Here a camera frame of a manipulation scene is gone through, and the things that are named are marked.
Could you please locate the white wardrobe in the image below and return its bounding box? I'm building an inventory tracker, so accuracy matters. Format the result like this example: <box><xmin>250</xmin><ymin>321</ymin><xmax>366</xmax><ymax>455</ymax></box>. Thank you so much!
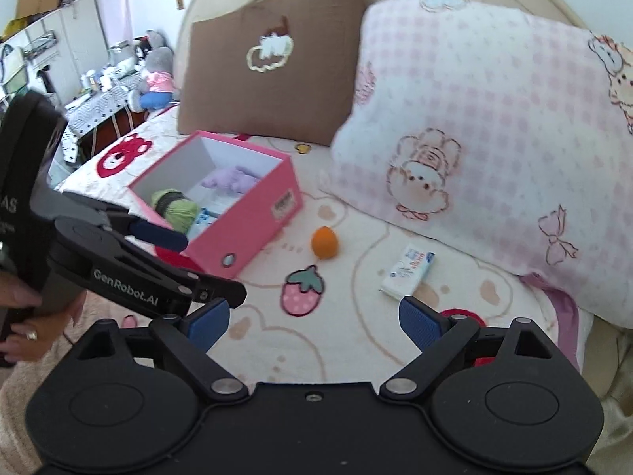
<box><xmin>0</xmin><ymin>0</ymin><xmax>107</xmax><ymax>110</ymax></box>

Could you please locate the green yarn ball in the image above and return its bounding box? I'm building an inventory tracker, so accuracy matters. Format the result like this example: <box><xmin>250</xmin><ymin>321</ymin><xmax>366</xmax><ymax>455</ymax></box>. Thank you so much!
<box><xmin>151</xmin><ymin>188</ymin><xmax>203</xmax><ymax>234</ymax></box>

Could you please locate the purple bed sheet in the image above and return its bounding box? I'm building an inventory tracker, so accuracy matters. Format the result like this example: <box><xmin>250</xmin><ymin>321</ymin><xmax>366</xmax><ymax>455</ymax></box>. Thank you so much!
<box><xmin>524</xmin><ymin>272</ymin><xmax>594</xmax><ymax>372</ymax></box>

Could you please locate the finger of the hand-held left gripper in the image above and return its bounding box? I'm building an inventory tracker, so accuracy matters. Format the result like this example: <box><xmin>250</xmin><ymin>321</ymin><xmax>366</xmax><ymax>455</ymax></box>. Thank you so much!
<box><xmin>116</xmin><ymin>240</ymin><xmax>248</xmax><ymax>310</ymax></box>
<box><xmin>96</xmin><ymin>203</ymin><xmax>190</xmax><ymax>253</ymax></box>

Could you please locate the blue wet wipes packet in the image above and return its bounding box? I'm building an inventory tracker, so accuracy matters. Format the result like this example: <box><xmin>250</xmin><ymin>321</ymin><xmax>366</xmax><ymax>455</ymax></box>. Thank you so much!
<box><xmin>188</xmin><ymin>205</ymin><xmax>221</xmax><ymax>241</ymax></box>

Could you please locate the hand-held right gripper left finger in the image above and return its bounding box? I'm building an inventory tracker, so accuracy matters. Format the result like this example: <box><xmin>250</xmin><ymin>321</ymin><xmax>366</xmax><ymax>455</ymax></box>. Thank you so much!
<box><xmin>69</xmin><ymin>298</ymin><xmax>249</xmax><ymax>399</ymax></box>

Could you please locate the pink checked pillow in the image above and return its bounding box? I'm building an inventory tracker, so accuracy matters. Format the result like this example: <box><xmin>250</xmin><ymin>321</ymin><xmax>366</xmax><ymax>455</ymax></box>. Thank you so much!
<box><xmin>319</xmin><ymin>0</ymin><xmax>633</xmax><ymax>327</ymax></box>

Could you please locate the table with patterned cloth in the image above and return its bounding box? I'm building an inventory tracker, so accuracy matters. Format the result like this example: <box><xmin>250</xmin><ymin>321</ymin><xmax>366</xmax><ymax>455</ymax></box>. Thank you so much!
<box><xmin>63</xmin><ymin>72</ymin><xmax>149</xmax><ymax>164</ymax></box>

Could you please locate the small white cotton swab box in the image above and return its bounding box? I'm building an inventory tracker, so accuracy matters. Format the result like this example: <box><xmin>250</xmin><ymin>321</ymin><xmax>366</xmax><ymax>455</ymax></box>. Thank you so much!
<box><xmin>380</xmin><ymin>244</ymin><xmax>436</xmax><ymax>300</ymax></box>

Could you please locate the brown pillow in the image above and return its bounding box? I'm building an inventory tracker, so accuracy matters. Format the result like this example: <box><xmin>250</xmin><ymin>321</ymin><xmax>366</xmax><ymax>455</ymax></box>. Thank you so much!
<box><xmin>177</xmin><ymin>0</ymin><xmax>367</xmax><ymax>146</ymax></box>

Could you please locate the grey plush toy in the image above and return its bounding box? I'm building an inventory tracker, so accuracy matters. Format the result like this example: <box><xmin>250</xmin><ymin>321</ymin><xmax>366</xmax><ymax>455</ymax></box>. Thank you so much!
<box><xmin>129</xmin><ymin>30</ymin><xmax>176</xmax><ymax>112</ymax></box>

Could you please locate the purple plush flower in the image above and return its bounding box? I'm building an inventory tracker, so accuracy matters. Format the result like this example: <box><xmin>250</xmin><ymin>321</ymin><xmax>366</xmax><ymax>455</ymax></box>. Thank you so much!
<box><xmin>202</xmin><ymin>165</ymin><xmax>260</xmax><ymax>195</ymax></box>

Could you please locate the pink cardboard box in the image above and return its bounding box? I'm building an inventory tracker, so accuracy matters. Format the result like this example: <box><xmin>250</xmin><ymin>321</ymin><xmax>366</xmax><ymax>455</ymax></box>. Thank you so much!
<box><xmin>129</xmin><ymin>130</ymin><xmax>304</xmax><ymax>280</ymax></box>

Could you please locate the person's left hand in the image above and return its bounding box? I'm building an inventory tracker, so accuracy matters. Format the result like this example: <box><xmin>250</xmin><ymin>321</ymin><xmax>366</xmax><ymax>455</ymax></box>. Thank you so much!
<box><xmin>0</xmin><ymin>273</ymin><xmax>86</xmax><ymax>363</ymax></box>

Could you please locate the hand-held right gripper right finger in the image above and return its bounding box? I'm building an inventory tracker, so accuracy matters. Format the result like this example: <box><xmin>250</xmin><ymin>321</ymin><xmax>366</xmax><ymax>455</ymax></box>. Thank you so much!
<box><xmin>380</xmin><ymin>296</ymin><xmax>565</xmax><ymax>399</ymax></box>

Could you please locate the orange makeup sponge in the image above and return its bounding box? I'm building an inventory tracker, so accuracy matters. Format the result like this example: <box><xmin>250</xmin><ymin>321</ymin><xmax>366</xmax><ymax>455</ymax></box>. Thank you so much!
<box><xmin>311</xmin><ymin>226</ymin><xmax>340</xmax><ymax>260</ymax></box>

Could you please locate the beige bedding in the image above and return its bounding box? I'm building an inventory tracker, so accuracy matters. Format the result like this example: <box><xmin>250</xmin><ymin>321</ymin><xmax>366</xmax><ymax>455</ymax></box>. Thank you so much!
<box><xmin>578</xmin><ymin>317</ymin><xmax>633</xmax><ymax>475</ymax></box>

